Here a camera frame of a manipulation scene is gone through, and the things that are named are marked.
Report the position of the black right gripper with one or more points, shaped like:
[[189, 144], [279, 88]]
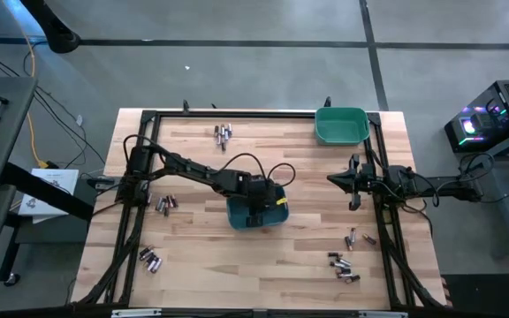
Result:
[[366, 179]]

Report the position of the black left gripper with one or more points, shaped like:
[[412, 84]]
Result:
[[265, 194]]

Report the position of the dark teal plastic bin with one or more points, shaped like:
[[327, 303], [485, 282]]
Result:
[[236, 214]]

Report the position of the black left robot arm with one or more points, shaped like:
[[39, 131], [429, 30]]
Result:
[[192, 170]]

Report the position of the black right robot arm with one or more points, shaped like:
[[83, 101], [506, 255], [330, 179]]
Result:
[[449, 187]]

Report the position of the yellow tape tag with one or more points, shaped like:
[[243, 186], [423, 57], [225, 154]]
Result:
[[282, 201]]

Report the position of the green plastic bin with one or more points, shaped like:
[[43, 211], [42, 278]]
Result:
[[340, 128]]

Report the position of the small black table clamp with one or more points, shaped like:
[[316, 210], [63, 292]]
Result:
[[328, 103], [186, 106]]

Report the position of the black yellow striped platform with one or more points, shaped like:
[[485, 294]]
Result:
[[480, 296]]

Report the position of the small white plug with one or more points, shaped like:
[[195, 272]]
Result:
[[79, 120]]

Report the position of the white paper booklet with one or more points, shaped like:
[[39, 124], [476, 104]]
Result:
[[55, 179]]

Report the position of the black crossbeam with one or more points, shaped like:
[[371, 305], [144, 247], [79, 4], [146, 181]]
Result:
[[42, 187]]

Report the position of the black caster wheel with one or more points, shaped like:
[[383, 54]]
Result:
[[12, 279]]

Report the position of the grey side table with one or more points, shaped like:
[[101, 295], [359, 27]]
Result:
[[7, 146]]

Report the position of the black stand base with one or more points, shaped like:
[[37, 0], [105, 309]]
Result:
[[55, 31]]

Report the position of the black aluminium table frame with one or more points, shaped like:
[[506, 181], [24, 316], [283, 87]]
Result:
[[259, 114]]

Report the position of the silver metal bracket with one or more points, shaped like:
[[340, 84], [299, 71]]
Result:
[[135, 312], [382, 314]]

